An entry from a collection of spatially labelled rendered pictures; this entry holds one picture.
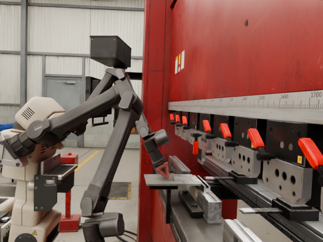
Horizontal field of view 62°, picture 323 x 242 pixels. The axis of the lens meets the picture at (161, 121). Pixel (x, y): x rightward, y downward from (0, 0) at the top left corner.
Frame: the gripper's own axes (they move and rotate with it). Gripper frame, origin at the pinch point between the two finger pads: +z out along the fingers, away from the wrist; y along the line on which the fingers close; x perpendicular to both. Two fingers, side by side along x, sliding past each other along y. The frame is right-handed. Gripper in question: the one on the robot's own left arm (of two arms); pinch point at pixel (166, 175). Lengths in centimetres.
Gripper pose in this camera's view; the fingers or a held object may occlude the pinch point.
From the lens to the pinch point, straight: 137.0
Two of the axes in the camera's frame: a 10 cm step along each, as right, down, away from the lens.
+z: 4.6, 8.8, 1.0
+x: -8.8, 4.7, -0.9
